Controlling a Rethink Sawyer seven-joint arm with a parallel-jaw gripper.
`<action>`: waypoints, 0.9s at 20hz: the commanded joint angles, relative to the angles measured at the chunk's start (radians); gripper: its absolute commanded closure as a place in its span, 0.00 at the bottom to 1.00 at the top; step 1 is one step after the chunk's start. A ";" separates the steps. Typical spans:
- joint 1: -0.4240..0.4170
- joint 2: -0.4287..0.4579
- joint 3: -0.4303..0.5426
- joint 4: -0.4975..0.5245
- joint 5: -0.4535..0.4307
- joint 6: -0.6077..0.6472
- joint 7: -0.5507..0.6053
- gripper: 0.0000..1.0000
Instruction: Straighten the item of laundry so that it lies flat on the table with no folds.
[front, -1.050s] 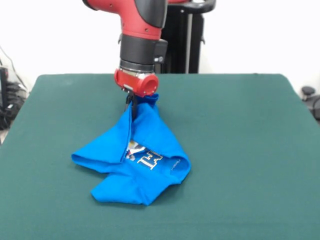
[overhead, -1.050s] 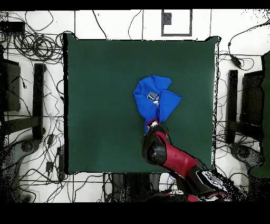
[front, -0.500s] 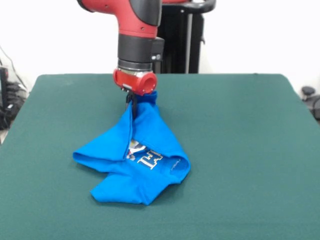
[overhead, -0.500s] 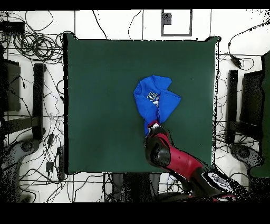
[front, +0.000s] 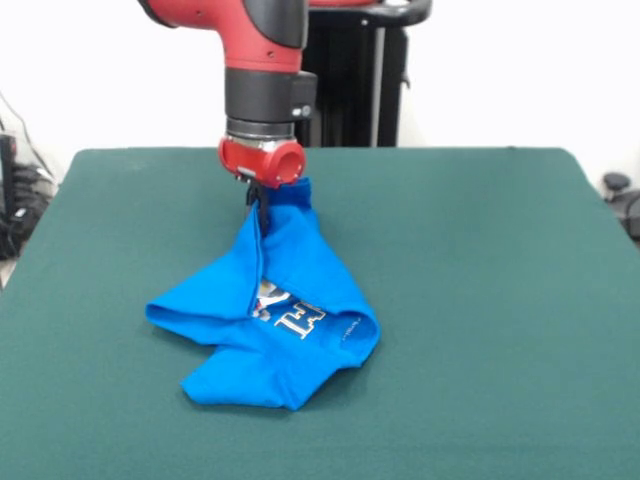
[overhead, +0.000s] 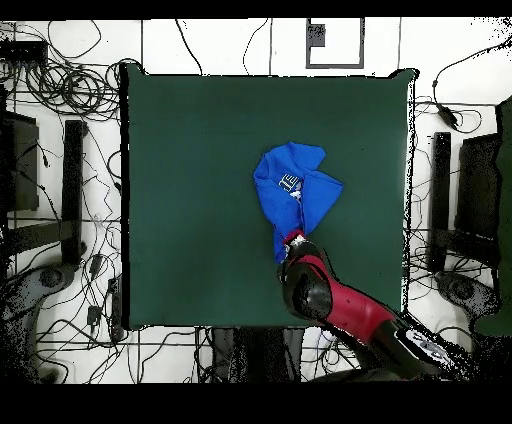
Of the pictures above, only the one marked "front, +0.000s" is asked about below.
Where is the black cable bundle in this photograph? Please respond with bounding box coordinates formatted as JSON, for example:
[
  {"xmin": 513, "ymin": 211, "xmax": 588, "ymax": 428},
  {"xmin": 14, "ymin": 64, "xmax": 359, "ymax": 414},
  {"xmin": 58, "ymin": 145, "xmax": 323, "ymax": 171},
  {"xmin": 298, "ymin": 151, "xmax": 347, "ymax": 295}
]
[{"xmin": 0, "ymin": 164, "xmax": 57, "ymax": 261}]

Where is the blue printed shirt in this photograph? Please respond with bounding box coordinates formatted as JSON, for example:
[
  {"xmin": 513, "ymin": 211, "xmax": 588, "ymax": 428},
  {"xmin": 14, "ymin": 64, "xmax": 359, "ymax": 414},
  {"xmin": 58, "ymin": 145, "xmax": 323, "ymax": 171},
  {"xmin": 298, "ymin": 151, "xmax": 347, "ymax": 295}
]
[{"xmin": 144, "ymin": 175, "xmax": 382, "ymax": 412}]

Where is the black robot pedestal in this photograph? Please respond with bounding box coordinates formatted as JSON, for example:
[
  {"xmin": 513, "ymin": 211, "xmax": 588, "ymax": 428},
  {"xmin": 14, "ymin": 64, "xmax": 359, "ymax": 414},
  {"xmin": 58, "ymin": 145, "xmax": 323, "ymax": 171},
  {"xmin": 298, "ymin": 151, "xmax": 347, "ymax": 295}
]
[{"xmin": 297, "ymin": 0, "xmax": 434, "ymax": 149}]

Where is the grey chair base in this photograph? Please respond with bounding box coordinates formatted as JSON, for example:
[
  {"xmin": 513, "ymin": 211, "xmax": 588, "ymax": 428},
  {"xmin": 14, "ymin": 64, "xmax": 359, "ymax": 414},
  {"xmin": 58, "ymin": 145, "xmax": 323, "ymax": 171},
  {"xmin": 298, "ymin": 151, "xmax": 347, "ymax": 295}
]
[{"xmin": 601, "ymin": 171, "xmax": 640, "ymax": 246}]

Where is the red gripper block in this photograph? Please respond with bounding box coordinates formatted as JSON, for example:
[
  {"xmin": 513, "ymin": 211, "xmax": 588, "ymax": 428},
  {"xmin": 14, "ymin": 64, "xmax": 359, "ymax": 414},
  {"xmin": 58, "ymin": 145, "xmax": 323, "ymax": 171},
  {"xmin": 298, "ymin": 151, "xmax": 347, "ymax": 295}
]
[{"xmin": 217, "ymin": 135, "xmax": 307, "ymax": 236}]

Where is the dark green table cloth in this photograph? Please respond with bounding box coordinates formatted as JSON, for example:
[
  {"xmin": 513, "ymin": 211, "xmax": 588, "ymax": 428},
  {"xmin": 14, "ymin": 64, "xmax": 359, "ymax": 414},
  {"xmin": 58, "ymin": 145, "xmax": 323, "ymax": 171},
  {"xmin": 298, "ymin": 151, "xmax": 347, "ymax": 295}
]
[{"xmin": 0, "ymin": 146, "xmax": 640, "ymax": 480}]

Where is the black upright stand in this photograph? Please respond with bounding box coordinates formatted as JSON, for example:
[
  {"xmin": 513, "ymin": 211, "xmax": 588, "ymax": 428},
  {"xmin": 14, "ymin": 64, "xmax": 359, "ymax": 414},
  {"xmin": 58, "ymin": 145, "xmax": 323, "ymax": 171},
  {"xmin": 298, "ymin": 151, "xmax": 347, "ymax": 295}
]
[{"xmin": 0, "ymin": 133, "xmax": 19, "ymax": 224}]

